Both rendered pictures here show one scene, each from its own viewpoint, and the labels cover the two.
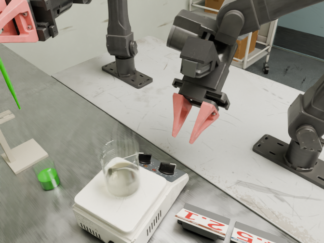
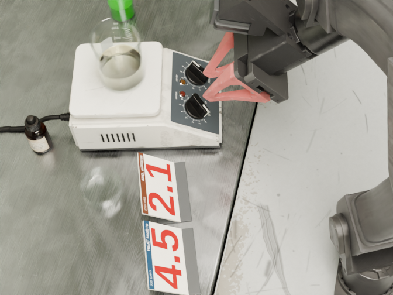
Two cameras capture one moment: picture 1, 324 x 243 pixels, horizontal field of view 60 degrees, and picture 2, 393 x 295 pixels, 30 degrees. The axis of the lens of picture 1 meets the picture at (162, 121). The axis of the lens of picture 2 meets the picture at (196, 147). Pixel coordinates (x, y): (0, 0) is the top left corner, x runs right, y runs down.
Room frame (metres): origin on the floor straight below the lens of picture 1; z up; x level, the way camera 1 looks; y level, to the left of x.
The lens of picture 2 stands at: (0.12, -0.51, 1.76)
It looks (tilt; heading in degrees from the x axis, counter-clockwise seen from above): 58 degrees down; 64
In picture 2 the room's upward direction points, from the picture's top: 6 degrees counter-clockwise
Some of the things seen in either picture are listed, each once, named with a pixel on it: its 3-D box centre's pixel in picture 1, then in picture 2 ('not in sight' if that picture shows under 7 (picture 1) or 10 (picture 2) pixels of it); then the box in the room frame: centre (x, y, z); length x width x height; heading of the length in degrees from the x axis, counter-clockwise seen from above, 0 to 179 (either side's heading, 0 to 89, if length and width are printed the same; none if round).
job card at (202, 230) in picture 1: (203, 218); (164, 187); (0.28, -0.07, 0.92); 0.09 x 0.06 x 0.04; 65
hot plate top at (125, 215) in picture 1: (121, 190); (117, 78); (0.30, 0.07, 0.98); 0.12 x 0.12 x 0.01; 58
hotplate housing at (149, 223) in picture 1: (132, 195); (140, 97); (0.32, 0.06, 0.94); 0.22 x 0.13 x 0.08; 148
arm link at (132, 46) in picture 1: (123, 47); not in sight; (0.84, 0.12, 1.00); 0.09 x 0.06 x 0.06; 74
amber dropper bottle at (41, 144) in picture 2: not in sight; (35, 131); (0.18, 0.09, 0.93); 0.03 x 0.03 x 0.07
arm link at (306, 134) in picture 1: (308, 128); (372, 236); (0.43, -0.30, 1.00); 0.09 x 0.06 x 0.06; 161
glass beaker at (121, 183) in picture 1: (123, 169); (121, 58); (0.31, 0.07, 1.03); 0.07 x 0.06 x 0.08; 138
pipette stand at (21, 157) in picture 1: (16, 136); not in sight; (0.47, 0.33, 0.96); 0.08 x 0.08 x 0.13; 44
